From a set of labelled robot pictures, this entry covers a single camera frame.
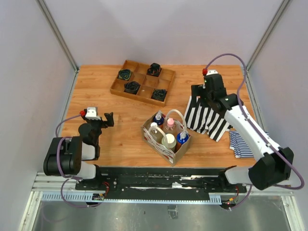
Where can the black white striped cloth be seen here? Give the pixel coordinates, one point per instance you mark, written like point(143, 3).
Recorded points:
point(205, 120)

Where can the dark rolled sock centre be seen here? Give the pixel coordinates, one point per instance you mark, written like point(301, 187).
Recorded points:
point(131, 87)

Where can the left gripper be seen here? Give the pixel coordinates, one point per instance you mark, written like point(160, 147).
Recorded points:
point(101, 121)

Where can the dark rolled sock green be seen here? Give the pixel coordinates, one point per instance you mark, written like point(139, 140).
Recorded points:
point(124, 74)

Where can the large cream lid bottle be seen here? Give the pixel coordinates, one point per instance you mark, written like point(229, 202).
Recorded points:
point(169, 142)

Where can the dark rolled sock orange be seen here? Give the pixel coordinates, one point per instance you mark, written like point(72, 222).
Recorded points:
point(154, 70)

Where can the blue white striped cloth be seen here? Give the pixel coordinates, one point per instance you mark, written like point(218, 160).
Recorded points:
point(239, 146)

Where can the pink cap bottle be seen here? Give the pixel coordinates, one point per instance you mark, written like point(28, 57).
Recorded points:
point(169, 125)

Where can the watermelon print canvas bag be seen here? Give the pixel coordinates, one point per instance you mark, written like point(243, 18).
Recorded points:
point(180, 125)

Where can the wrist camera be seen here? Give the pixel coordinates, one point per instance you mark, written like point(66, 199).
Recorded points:
point(91, 113)
point(211, 72)

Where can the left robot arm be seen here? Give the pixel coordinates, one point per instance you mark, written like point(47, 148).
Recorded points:
point(67, 156)

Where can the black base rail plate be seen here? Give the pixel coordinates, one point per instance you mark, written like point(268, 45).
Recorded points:
point(159, 183)

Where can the dark rolled sock right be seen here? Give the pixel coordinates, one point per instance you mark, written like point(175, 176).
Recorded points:
point(159, 94)

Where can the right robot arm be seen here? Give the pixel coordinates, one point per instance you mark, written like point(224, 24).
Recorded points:
point(272, 161)

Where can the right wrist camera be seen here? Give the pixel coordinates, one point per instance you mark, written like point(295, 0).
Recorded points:
point(211, 72)

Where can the wooden compartment tray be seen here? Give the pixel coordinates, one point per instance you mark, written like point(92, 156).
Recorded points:
point(148, 83)

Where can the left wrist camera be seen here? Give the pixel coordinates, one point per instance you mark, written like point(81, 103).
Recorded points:
point(91, 113)

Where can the blue spray bottle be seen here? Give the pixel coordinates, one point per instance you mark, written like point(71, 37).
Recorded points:
point(181, 138)

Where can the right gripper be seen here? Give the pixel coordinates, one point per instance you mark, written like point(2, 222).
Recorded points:
point(198, 90)

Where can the white cap clear bottle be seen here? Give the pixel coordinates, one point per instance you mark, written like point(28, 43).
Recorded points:
point(156, 135)

